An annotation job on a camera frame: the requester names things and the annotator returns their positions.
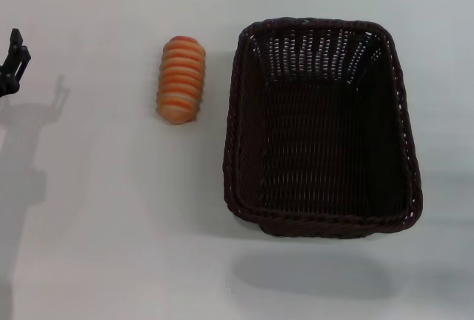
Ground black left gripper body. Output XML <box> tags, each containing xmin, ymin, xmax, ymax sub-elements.
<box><xmin>0</xmin><ymin>67</ymin><xmax>19</xmax><ymax>99</ymax></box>

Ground black woven rectangular basket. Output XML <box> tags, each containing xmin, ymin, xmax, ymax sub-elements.
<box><xmin>221</xmin><ymin>16</ymin><xmax>424</xmax><ymax>240</ymax></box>

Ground orange striped bread loaf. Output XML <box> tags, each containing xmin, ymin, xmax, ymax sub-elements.
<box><xmin>155</xmin><ymin>36</ymin><xmax>207</xmax><ymax>126</ymax></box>

